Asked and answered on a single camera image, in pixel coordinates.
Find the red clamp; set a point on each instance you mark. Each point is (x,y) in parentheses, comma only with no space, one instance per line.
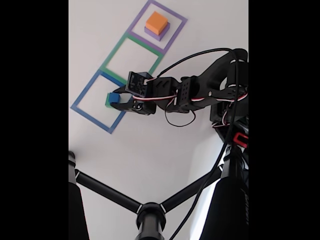
(236,138)

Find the purple block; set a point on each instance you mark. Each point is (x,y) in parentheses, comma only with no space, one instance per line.
(162,33)

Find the camera board with blue mount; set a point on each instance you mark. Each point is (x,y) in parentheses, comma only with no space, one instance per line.
(136,83)

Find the black camera tripod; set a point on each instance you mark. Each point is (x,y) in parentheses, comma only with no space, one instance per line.
(150,220)

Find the orange block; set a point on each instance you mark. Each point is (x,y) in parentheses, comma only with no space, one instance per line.
(156,21)

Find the purple tape square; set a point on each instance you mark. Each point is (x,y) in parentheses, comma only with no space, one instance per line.
(146,42)

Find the blue tape square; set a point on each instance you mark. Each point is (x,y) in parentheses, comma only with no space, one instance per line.
(91,120)

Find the green tape square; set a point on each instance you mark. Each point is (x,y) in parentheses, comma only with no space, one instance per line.
(113,52)

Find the small blue cube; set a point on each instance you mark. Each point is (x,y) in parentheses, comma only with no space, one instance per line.
(114,98)

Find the green block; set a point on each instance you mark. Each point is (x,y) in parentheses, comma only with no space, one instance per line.
(107,101)

